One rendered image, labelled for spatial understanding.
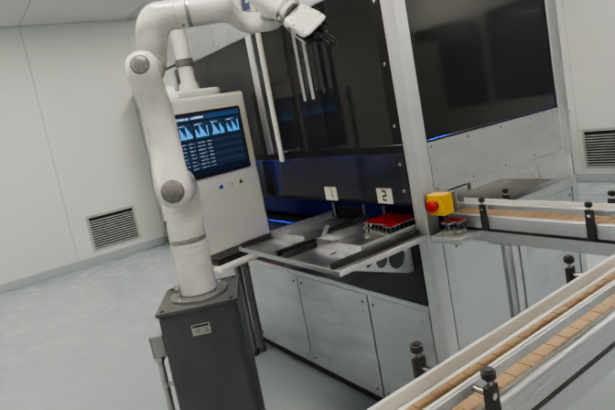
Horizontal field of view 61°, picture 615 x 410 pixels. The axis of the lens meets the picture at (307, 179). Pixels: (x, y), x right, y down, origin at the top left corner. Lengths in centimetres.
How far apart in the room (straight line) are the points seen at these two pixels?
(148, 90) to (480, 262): 136
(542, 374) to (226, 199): 188
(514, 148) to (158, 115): 141
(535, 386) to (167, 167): 118
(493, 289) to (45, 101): 578
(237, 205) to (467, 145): 115
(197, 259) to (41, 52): 554
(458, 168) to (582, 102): 475
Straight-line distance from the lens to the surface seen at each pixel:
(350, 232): 207
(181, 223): 172
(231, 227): 257
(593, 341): 105
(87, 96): 705
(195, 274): 174
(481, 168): 212
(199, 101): 250
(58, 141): 694
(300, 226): 234
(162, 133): 169
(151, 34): 174
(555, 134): 255
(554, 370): 95
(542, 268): 249
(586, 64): 664
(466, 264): 208
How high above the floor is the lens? 139
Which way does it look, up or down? 7 degrees down
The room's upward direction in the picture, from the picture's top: 11 degrees counter-clockwise
